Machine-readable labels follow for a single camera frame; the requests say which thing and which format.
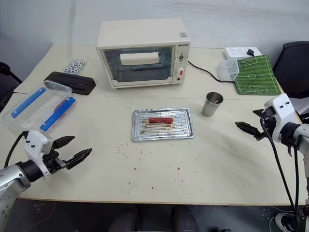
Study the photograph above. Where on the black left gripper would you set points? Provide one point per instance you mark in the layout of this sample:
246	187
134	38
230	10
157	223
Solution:
53	162

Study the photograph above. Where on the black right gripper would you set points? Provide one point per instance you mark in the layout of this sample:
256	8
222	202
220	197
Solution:
268	123

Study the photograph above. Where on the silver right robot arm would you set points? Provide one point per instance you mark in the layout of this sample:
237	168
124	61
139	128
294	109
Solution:
298	135

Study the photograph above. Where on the green soccer field mat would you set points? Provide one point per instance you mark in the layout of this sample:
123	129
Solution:
258	77

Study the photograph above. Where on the stainless steel cup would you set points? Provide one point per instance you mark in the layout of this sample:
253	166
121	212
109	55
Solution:
211	107

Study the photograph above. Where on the clear plastic goal box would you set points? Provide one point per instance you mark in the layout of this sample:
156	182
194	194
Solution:
228	70

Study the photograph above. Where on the clear blue-trimmed plastic case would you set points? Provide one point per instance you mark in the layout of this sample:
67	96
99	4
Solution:
31	108

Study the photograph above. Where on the black pencil case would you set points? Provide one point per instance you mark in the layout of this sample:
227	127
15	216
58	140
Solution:
70	82

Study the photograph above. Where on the black power plug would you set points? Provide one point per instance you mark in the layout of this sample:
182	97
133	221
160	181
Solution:
250	52

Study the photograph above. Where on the black office chair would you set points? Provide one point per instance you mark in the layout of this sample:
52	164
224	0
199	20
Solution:
294	62

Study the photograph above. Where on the white power strip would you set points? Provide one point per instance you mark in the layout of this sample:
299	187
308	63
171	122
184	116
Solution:
237	52

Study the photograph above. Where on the silver baking tray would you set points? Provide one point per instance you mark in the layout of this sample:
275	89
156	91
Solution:
163	135

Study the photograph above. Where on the red sausage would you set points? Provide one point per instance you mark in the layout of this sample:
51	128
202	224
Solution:
161	120

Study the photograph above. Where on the cream toaster oven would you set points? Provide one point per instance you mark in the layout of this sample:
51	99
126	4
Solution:
142	41

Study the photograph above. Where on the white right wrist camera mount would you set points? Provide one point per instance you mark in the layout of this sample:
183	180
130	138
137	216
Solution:
283	108

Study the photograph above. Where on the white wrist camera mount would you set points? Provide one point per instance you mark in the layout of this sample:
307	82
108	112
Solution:
283	108
35	145

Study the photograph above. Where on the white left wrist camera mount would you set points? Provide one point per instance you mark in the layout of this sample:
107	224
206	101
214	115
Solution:
35	145

